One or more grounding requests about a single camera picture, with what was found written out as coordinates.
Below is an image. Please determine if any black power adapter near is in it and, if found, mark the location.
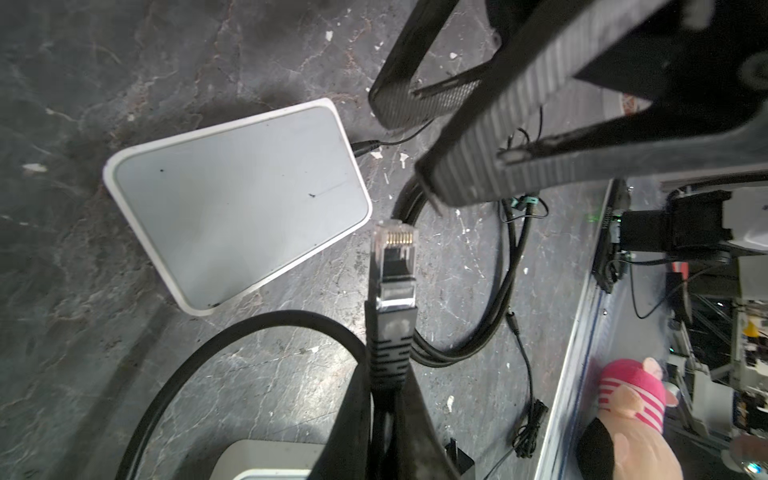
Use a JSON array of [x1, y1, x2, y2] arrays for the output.
[[443, 307, 550, 480]]

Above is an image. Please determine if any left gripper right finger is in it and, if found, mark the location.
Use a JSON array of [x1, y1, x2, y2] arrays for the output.
[[393, 368, 459, 479]]

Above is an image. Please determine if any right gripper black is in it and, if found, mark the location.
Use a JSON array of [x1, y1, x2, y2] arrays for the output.
[[415, 1, 767, 207]]

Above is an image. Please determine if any pink striped cartoon doll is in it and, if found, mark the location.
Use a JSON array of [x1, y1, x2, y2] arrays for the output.
[[576, 357, 683, 480]]

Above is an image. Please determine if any short black ethernet cable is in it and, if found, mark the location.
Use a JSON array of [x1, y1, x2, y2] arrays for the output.
[[113, 219, 421, 480]]

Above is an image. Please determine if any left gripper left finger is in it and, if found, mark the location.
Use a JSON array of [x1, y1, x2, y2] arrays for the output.
[[308, 364, 372, 480]]

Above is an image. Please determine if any roll of tape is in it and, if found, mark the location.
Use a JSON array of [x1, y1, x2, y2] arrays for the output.
[[601, 89, 652, 120]]

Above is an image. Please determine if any black power adapter with plug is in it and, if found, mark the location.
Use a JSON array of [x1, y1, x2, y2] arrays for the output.
[[350, 107, 544, 158]]

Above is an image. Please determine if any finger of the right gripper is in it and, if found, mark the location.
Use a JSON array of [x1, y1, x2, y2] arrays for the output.
[[368, 1, 496, 130]]

